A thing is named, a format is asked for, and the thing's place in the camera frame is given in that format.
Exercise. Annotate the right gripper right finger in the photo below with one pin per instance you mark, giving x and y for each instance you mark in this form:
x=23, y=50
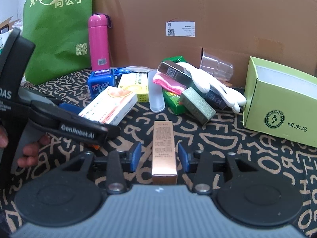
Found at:
x=202, y=165

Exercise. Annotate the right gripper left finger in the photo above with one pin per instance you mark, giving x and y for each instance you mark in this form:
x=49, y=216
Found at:
x=115, y=164

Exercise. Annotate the copper cosmetic box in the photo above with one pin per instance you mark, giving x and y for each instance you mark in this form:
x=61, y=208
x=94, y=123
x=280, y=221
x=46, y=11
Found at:
x=164, y=166

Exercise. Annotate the white glove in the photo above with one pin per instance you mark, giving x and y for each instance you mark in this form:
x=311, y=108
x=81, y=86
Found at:
x=204, y=81

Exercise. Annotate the pink knitted cloth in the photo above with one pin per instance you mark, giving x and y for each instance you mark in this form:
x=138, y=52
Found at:
x=168, y=83

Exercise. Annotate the clear plastic cup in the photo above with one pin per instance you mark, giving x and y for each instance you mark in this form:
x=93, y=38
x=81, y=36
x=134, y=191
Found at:
x=216, y=67

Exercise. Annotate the person's left hand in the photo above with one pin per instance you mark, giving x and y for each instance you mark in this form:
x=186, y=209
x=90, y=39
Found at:
x=30, y=151

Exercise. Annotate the black patterned rug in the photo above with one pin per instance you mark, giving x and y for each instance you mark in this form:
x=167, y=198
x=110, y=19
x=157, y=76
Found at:
x=224, y=133

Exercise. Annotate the olive green textured box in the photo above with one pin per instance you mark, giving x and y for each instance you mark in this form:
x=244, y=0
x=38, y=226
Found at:
x=197, y=106

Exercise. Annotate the white orange medicine box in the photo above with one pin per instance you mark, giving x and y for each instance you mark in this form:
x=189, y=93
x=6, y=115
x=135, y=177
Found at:
x=110, y=106

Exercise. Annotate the green red box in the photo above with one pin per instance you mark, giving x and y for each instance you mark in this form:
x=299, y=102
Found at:
x=173, y=101

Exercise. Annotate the dark blue cosmetic box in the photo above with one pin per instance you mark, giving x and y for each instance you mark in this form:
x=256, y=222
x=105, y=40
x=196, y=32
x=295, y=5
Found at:
x=214, y=100

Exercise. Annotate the translucent toothbrush case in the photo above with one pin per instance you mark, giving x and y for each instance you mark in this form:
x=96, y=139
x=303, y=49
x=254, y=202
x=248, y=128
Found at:
x=156, y=99

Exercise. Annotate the yellow white medicine box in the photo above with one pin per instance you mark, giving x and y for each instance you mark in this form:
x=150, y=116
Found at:
x=136, y=82

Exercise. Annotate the blue mentos box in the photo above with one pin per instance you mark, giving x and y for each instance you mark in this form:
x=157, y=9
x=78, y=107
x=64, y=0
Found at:
x=99, y=81

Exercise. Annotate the blue plastic package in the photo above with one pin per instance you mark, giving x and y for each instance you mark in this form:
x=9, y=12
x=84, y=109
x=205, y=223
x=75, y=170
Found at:
x=130, y=69

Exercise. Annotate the dark silver cosmetic box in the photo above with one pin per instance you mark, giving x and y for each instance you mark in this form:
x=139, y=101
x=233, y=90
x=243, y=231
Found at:
x=176, y=72

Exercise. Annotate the light green storage box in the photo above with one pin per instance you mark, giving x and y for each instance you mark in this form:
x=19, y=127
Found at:
x=281, y=101

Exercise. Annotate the green shopping bag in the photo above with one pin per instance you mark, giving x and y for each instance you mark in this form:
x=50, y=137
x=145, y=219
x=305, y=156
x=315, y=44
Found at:
x=59, y=29

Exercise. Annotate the pink thermos bottle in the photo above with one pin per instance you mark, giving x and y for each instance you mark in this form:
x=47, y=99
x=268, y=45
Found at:
x=98, y=25

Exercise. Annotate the white shipping label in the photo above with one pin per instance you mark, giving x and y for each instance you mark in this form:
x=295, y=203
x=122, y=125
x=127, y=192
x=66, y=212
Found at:
x=181, y=29

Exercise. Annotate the large cardboard box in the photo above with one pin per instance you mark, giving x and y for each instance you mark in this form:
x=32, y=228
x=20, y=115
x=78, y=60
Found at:
x=282, y=31

